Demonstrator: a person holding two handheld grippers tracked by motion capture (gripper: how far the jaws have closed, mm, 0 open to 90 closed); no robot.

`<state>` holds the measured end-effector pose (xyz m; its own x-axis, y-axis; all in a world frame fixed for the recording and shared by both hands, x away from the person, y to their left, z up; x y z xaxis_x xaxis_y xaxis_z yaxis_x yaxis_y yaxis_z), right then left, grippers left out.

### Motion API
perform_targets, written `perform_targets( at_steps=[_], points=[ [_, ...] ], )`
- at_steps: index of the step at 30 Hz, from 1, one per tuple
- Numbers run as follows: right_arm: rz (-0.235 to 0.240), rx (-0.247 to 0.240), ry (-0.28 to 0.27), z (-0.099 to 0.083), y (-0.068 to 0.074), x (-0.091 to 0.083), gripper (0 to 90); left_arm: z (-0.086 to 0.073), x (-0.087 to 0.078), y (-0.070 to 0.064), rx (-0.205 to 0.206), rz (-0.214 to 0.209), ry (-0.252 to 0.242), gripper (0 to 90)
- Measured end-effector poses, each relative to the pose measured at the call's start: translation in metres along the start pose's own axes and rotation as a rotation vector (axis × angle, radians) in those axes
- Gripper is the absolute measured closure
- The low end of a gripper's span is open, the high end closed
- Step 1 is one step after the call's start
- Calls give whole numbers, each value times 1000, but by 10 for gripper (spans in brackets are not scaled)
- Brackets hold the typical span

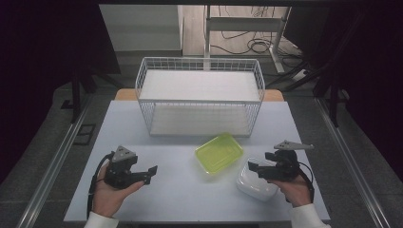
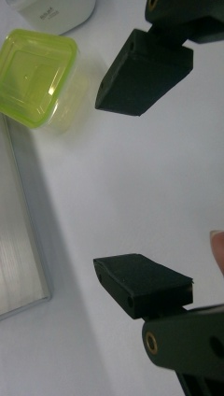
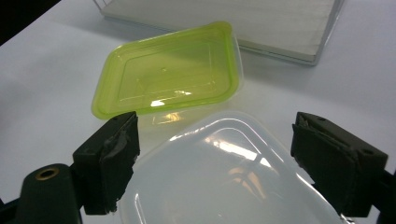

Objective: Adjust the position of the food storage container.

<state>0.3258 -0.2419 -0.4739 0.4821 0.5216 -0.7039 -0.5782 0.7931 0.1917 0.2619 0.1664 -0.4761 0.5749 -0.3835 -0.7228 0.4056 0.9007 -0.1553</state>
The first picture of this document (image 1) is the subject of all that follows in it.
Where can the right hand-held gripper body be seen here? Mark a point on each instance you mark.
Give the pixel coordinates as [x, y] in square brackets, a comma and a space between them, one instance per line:
[285, 166]

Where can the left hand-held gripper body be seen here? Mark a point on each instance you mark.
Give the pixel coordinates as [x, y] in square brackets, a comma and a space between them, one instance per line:
[122, 171]

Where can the white plastic container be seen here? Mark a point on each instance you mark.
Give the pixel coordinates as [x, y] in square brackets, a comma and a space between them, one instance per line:
[253, 186]

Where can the green plastic container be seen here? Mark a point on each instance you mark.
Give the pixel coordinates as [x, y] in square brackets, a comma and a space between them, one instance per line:
[218, 153]

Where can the person's right hand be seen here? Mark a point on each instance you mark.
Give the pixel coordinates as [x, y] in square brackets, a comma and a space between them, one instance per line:
[296, 191]

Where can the person's left hand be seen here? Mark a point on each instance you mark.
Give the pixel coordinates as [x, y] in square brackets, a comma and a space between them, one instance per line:
[107, 198]

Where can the white power strip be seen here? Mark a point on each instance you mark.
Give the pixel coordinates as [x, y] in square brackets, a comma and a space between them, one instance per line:
[299, 75]

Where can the black metal stand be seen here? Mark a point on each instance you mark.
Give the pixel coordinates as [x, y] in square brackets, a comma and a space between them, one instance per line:
[332, 91]
[76, 95]

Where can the dark curtain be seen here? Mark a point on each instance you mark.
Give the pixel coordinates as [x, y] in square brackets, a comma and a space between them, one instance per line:
[377, 63]
[38, 63]

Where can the black floor bracket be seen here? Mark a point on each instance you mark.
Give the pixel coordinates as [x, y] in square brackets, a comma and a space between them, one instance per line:
[85, 134]

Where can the aluminium rail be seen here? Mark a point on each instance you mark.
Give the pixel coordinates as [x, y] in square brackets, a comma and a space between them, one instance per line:
[50, 171]
[351, 164]

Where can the white metal desk frame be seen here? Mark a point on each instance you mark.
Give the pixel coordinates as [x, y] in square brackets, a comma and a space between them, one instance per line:
[244, 23]

